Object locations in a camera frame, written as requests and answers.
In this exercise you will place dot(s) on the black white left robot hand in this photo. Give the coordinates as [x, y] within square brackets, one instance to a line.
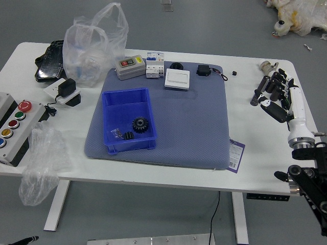
[25, 241]

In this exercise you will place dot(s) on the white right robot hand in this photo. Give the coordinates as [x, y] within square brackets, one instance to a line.
[297, 112]

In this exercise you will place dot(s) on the small black gear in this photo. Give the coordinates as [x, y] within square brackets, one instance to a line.
[129, 135]

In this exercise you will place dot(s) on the large black gear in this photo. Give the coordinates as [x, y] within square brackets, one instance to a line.
[140, 125]

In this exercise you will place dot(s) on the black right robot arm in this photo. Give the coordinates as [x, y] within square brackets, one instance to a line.
[314, 183]

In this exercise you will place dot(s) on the grey control box coloured buttons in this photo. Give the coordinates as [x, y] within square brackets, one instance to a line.
[18, 132]

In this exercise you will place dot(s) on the black cylindrical capacitor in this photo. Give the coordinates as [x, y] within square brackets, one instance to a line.
[254, 100]
[270, 86]
[275, 94]
[264, 83]
[274, 75]

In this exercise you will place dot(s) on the white table leg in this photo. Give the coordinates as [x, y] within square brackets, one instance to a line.
[240, 217]
[57, 204]

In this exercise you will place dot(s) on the white ceramic lamp socket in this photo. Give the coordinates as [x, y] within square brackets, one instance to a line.
[265, 66]

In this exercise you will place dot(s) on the white paper scrap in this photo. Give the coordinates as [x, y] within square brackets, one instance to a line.
[308, 48]

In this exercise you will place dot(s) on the purple printed card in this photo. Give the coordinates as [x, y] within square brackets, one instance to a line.
[236, 155]

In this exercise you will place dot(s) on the crumpled clear plastic bag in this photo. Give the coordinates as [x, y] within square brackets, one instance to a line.
[43, 158]

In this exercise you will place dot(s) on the black table control panel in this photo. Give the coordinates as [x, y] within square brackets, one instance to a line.
[268, 197]

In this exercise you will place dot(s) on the plastic-wrapped yellow white toy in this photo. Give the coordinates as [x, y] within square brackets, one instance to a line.
[301, 15]

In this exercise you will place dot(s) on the blue-grey foam mat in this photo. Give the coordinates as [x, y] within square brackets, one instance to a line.
[184, 127]

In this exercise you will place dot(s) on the black round plastic part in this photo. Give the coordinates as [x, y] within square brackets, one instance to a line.
[176, 65]

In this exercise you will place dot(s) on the small clear screw bag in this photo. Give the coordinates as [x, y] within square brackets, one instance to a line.
[116, 133]

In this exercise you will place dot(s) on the black block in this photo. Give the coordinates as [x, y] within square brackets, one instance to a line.
[75, 100]

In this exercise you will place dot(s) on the white circuit breaker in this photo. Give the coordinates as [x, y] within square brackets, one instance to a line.
[155, 65]

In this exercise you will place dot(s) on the white socket plate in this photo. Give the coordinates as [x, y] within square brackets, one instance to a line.
[51, 89]

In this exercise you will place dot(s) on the black power adapter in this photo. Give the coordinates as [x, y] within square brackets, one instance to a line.
[67, 87]

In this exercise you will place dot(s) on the blue plastic bin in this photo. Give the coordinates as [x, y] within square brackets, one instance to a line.
[120, 112]

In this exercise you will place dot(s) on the small clear plastic piece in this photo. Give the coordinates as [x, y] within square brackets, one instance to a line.
[167, 6]

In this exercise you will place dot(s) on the black patterned tray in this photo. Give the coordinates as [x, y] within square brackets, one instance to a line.
[49, 66]

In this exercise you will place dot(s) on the large clear plastic bag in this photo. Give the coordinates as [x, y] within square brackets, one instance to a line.
[87, 58]

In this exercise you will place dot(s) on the white wall switch panel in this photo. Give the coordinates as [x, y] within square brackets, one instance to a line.
[177, 78]

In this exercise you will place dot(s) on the grey two-button switch box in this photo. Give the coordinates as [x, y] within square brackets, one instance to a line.
[129, 67]

